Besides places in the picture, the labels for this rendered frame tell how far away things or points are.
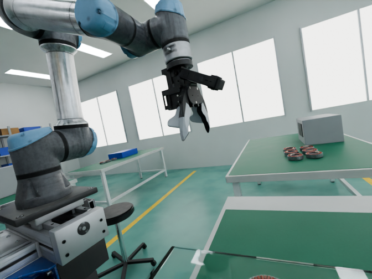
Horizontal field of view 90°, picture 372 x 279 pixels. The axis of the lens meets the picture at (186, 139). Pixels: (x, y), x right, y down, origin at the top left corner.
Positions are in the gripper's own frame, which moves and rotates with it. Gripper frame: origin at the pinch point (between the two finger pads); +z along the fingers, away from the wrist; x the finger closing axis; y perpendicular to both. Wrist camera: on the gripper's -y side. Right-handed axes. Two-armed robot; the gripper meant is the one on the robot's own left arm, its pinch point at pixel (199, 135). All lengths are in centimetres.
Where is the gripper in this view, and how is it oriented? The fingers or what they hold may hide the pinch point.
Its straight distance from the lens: 50.2
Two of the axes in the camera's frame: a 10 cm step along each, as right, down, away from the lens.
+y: -8.3, 1.1, 5.4
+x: -5.2, 1.7, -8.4
